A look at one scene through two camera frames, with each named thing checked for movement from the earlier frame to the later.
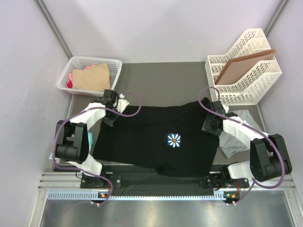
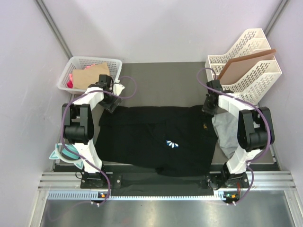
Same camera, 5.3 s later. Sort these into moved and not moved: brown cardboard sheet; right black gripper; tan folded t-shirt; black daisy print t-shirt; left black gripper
Moved: left black gripper; right black gripper
Not moved: black daisy print t-shirt; brown cardboard sheet; tan folded t-shirt
